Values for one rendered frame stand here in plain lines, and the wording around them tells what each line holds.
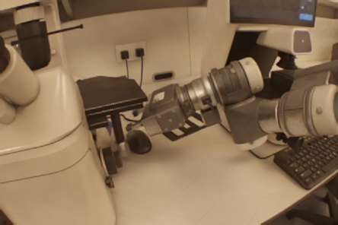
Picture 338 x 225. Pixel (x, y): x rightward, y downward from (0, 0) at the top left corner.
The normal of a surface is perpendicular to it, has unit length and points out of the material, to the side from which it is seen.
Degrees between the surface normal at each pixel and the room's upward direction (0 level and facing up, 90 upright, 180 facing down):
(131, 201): 0
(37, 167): 90
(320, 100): 60
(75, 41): 90
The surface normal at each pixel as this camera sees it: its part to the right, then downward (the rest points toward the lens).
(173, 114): -0.05, 0.45
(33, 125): 0.22, -0.26
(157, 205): -0.07, -0.89
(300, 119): -0.87, 0.29
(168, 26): 0.34, 0.40
